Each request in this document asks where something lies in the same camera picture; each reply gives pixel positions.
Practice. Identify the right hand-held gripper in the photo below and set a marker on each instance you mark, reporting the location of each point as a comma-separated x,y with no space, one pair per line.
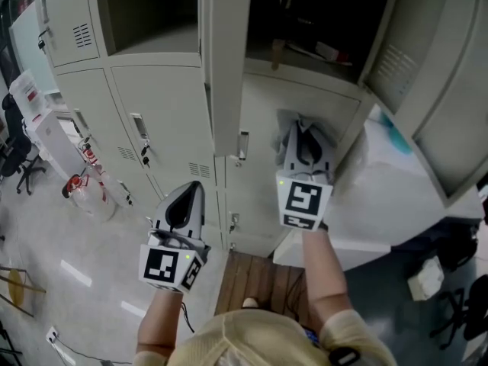
301,200

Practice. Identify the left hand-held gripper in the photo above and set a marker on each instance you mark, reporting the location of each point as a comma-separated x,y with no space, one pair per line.
160,265

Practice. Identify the beige metal locker door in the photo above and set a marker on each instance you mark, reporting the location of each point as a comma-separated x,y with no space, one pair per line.
267,105

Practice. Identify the person's right forearm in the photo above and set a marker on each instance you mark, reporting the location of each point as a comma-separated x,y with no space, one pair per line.
324,273

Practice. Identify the person's left forearm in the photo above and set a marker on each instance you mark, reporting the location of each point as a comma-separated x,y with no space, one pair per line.
158,318

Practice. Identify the grey metal locker cabinet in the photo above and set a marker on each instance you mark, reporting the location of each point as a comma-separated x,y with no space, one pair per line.
164,101

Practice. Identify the teal plastic container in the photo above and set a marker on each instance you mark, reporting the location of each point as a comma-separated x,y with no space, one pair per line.
398,139

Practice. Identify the clear water jug red cap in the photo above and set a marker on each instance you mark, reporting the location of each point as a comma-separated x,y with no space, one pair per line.
91,200
93,170

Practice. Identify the brown wooden slat platform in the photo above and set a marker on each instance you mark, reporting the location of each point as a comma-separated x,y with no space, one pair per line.
259,280

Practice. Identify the red and white box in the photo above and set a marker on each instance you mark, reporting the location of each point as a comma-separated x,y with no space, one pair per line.
335,55

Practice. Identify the person's right beige shoe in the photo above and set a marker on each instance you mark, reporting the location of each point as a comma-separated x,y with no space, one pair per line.
251,302

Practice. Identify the low white foam box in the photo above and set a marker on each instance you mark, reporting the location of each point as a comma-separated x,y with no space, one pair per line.
358,255

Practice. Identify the person's cream sweater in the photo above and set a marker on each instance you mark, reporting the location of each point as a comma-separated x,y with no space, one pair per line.
248,341

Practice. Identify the white water dispenser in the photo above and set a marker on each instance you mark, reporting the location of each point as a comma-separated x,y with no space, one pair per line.
57,143

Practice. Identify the white floor power socket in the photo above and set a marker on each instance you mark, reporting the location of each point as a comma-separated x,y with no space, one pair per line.
52,334

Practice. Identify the black bag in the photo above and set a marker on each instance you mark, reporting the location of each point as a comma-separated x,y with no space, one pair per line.
457,250

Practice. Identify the yellow round stool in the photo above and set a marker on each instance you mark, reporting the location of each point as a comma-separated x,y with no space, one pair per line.
15,286

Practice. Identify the black office chair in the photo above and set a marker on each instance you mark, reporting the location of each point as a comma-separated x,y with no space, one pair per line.
476,307
15,143

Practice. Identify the clear dispenser water bottle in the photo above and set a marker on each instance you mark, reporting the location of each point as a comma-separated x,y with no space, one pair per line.
24,94

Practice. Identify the black wrist device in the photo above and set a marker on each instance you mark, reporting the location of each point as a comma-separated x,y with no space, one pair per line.
337,357

